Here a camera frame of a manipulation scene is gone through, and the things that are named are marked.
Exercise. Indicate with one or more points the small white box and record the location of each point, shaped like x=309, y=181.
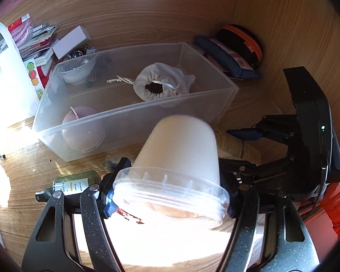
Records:
x=70, y=41

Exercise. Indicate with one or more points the stack of cards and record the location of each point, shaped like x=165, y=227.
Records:
x=39, y=41

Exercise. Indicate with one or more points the wooden desktop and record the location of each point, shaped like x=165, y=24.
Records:
x=22, y=181

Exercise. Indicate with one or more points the metal clip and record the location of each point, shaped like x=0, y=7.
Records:
x=92, y=80

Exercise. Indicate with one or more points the pale purple round lamp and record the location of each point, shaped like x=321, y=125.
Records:
x=82, y=130

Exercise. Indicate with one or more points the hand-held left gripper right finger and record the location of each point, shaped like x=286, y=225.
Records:
x=243, y=204

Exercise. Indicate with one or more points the red box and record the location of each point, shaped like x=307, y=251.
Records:
x=44, y=76

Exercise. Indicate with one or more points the dark green bottle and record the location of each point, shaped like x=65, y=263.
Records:
x=73, y=184

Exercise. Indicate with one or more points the fruit sticker sheet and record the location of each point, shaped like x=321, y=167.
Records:
x=34, y=76

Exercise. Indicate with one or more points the clear plastic storage bin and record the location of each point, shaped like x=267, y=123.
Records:
x=116, y=127

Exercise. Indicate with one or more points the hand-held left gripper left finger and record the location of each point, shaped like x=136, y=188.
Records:
x=110, y=208

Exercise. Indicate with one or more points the pink wallet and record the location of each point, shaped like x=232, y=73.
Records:
x=214, y=60

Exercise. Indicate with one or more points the white paper bag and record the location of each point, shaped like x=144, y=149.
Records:
x=5, y=76

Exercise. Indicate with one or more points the cream tube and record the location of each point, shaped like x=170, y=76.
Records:
x=229, y=144

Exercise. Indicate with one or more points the black pouch orange zipper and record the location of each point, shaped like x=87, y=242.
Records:
x=238, y=38

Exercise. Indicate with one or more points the white plastic jar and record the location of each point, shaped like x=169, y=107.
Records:
x=175, y=153

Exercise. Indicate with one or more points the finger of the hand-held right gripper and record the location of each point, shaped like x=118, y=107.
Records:
x=272, y=175
x=243, y=134

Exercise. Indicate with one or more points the blue pencil case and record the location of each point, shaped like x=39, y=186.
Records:
x=232, y=65

